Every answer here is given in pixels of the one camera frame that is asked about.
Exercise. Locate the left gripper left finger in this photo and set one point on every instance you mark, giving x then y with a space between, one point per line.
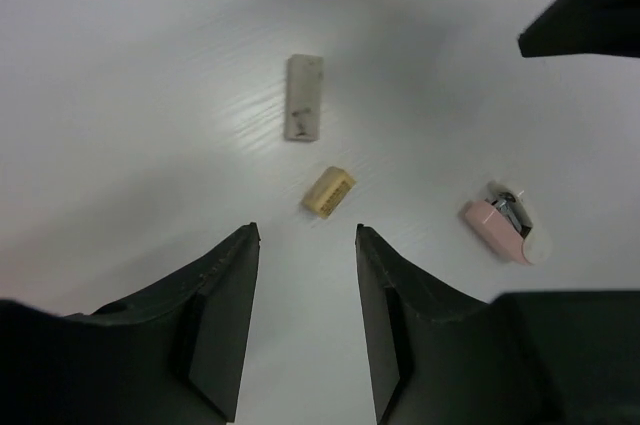
170 353

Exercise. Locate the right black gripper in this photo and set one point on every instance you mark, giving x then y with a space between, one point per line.
573 27

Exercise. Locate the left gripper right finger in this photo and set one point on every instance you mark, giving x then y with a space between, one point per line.
439 356

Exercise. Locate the small yellow eraser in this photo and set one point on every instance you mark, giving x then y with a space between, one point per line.
328 191

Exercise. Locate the pink mini stapler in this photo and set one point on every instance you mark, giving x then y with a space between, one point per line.
505 220

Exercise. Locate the grey eraser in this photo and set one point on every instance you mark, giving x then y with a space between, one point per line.
303 97

